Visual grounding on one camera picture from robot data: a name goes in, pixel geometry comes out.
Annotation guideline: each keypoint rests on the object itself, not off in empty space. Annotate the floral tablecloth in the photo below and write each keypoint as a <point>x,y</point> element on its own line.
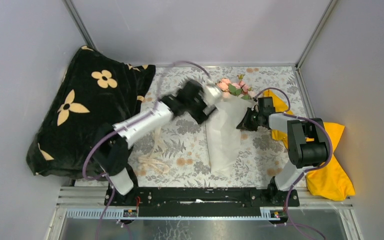
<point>260,156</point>

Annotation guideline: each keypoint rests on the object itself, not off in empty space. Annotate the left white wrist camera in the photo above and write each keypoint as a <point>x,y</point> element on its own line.
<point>212,94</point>

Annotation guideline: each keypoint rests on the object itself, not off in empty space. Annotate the white wrapping paper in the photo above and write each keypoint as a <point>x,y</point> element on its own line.
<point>222,136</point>

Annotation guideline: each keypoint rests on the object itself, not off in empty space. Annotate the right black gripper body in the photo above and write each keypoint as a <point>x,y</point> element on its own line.
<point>260,114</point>

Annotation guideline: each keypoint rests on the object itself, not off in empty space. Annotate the cream ribbon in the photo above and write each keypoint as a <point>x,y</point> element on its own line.
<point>151,160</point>

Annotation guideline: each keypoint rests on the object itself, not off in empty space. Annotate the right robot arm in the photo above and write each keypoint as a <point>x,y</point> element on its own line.
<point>309,146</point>

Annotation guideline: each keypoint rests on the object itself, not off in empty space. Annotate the black flower-pattern blanket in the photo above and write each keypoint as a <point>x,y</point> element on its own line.
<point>95,91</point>

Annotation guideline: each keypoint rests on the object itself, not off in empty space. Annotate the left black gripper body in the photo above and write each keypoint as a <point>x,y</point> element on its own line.
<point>196,108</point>

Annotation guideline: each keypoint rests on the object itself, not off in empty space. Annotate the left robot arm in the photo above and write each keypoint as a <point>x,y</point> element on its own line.
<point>113,142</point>

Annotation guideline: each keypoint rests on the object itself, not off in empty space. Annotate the pink fake flower bouquet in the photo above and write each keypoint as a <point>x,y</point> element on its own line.
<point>238,88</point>

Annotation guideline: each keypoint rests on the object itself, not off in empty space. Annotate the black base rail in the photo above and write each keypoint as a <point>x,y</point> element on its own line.
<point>202,201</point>

